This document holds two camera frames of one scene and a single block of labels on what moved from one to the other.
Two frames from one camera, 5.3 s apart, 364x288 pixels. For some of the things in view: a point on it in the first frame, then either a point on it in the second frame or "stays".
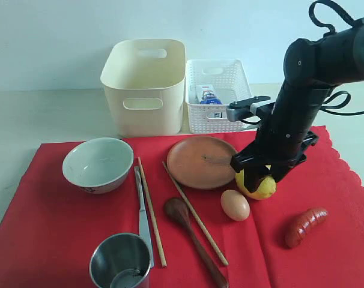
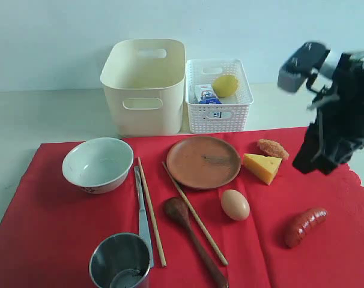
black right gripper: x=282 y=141 -> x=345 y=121
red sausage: x=303 y=224 stays
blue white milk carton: x=206 y=95 stays
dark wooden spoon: x=178 y=212 stays
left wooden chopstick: x=152 y=215 stays
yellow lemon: x=266 y=188 -> x=225 y=86
